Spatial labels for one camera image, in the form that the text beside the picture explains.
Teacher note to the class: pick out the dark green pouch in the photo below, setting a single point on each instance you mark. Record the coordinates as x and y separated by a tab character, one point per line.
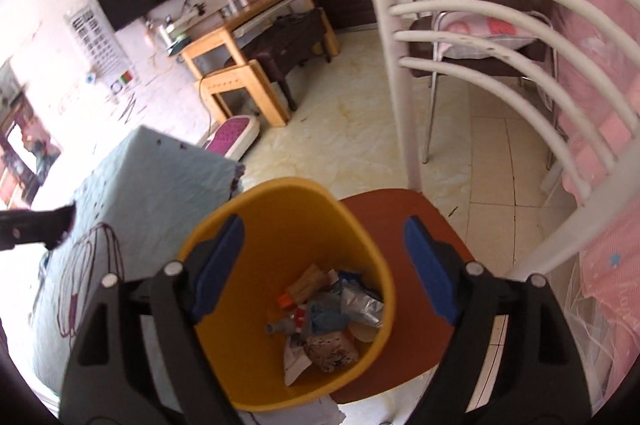
177	46

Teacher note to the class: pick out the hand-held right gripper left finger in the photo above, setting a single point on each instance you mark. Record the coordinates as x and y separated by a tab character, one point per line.
220	266

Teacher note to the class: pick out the eye chart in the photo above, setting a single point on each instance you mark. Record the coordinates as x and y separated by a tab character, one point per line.
95	40

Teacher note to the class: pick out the metal chair with dark seat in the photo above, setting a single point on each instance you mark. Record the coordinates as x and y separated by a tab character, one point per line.
475	61

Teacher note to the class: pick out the low wooden bench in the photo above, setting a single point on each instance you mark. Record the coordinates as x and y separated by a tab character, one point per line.
235	77

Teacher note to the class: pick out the pink printed fabric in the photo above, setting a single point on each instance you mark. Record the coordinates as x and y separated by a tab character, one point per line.
615	155

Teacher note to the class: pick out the wooden desk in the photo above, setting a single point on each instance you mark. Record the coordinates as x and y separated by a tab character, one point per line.
250	15

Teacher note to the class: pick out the white wall shelf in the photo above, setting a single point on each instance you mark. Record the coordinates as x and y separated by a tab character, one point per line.
192	16

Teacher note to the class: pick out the dark brown upholstered stool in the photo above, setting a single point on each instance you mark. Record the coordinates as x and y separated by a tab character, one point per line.
290	35

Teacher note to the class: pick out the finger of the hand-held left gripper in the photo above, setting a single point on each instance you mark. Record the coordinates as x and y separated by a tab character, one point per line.
40	225

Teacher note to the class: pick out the grey blue plastic bag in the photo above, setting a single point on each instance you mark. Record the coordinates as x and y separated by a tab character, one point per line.
325	317

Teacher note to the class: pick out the wall mirror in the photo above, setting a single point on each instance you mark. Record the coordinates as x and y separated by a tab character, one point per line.
25	145

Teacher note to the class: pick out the yellow plastic bin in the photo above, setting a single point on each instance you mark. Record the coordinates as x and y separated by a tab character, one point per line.
280	215

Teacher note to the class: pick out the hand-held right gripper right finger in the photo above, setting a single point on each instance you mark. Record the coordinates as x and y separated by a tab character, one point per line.
430	266

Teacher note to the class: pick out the brown cardboard piece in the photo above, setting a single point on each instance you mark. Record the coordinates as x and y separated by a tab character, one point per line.
310	282

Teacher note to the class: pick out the white blue wall plug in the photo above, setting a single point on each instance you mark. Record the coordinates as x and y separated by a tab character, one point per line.
91	79

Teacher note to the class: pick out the purple white floor scale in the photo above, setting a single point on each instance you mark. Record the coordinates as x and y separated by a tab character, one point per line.
231	136

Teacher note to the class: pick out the blue snack wrapper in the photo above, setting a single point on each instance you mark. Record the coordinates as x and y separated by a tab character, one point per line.
361	305

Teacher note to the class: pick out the white backed brown chair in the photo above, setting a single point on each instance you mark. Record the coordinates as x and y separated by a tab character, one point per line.
385	225

